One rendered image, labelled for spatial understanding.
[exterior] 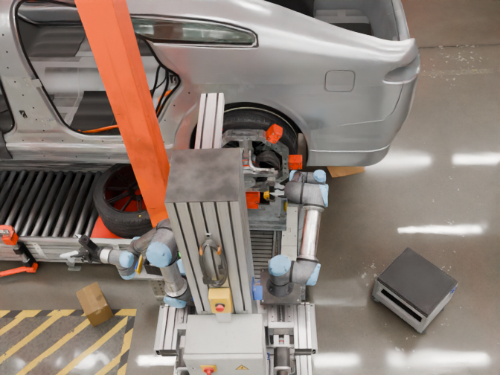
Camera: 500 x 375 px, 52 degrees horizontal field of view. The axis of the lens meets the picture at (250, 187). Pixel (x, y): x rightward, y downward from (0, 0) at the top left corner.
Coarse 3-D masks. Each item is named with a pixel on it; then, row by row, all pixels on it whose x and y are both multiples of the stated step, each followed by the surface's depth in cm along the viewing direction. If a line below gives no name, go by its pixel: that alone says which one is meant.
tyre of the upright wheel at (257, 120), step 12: (228, 108) 333; (264, 108) 330; (228, 120) 324; (240, 120) 321; (252, 120) 321; (264, 120) 322; (276, 120) 327; (288, 120) 337; (288, 132) 330; (288, 144) 333; (264, 180) 362
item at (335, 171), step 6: (330, 168) 446; (336, 168) 446; (342, 168) 446; (348, 168) 445; (354, 168) 445; (360, 168) 444; (330, 174) 441; (336, 174) 441; (342, 174) 441; (348, 174) 440
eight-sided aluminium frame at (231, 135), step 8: (224, 136) 323; (232, 136) 320; (240, 136) 320; (248, 136) 319; (256, 136) 319; (264, 136) 319; (224, 144) 326; (272, 144) 323; (280, 144) 328; (280, 152) 328; (288, 152) 330; (288, 160) 333; (288, 168) 339; (280, 176) 346; (288, 176) 345; (256, 184) 360; (264, 184) 358
